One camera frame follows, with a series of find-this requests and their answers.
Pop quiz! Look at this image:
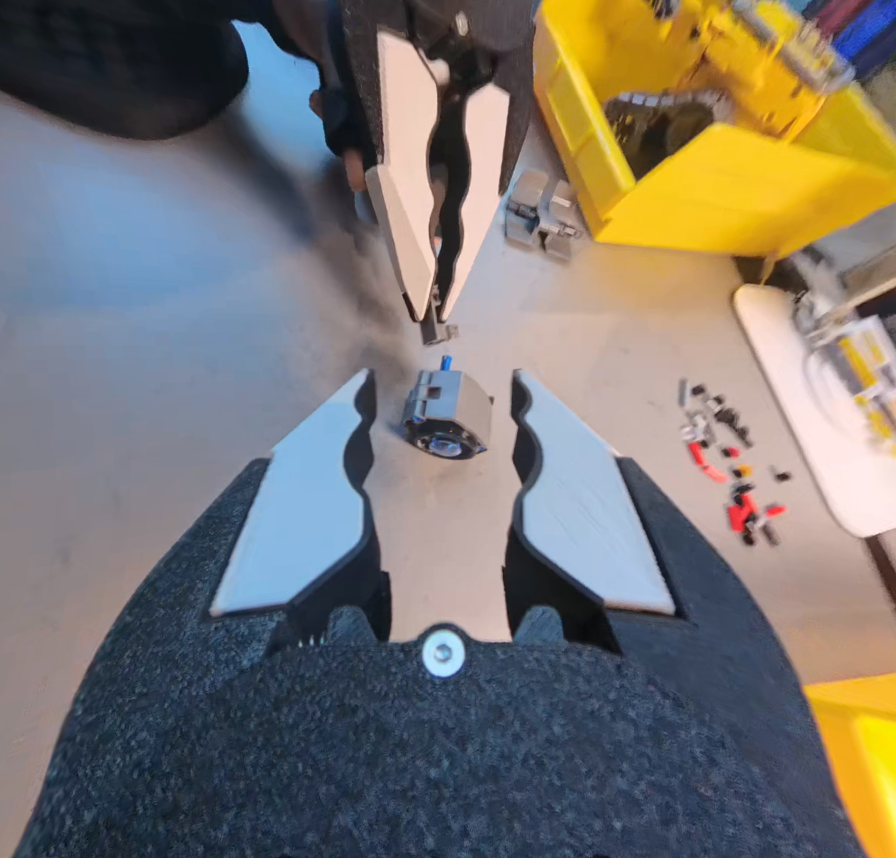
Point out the person's left forearm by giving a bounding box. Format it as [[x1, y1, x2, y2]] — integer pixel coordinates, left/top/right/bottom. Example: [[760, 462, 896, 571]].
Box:
[[0, 0, 345, 142]]

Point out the grey desk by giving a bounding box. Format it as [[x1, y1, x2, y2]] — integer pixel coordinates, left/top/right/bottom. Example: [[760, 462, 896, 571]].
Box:
[[0, 18, 896, 858]]

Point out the yellow plastic bin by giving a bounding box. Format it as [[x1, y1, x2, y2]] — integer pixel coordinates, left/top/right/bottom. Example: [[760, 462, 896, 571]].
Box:
[[532, 0, 896, 258], [802, 675, 896, 858]]

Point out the large grey toy part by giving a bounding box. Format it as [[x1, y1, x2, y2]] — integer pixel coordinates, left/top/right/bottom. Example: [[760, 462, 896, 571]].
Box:
[[419, 284, 461, 348]]

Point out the grey toy eye module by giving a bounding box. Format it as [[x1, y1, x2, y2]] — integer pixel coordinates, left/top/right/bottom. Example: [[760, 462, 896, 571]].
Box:
[[399, 368, 496, 463]]

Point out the white wooden book stand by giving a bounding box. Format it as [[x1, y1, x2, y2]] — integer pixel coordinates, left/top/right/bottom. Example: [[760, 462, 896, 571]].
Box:
[[730, 245, 896, 540]]

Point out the pile of small toy pieces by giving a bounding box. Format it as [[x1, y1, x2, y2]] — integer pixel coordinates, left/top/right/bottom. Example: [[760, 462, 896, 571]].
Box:
[[676, 377, 793, 549]]

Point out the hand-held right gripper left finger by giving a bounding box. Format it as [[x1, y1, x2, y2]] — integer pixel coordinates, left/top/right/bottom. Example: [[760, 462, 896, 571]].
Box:
[[210, 368, 380, 618]]

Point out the yellow sticker sheet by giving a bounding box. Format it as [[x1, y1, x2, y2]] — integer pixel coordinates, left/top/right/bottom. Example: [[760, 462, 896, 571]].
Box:
[[832, 322, 896, 449]]

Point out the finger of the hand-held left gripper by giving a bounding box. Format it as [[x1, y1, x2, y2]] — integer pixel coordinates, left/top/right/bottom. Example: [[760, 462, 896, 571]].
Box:
[[364, 28, 452, 324], [436, 81, 512, 323]]

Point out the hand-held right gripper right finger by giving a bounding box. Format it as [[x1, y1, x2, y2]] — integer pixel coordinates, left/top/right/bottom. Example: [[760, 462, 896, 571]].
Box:
[[509, 369, 677, 615]]

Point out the yellow toy robot vehicle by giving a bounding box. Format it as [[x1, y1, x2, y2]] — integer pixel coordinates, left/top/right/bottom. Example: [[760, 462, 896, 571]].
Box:
[[601, 0, 856, 181]]

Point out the grey toy plate assembly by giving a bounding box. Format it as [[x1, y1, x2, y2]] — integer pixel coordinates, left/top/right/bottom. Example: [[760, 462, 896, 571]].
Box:
[[503, 167, 587, 264]]

